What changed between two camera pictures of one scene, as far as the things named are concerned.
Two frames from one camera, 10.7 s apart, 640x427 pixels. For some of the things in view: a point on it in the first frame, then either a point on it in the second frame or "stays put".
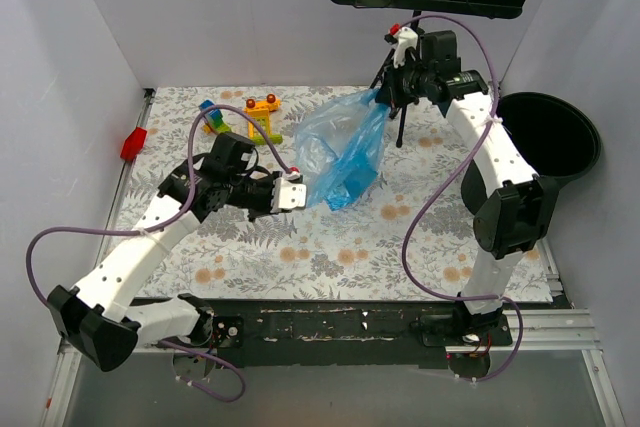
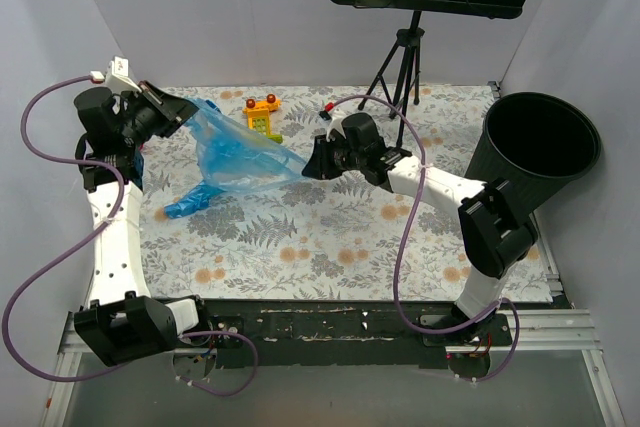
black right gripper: [391, 92] -> [325, 158]
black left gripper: [267, 198] -> [163, 108]
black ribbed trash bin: [554, 138] stays put
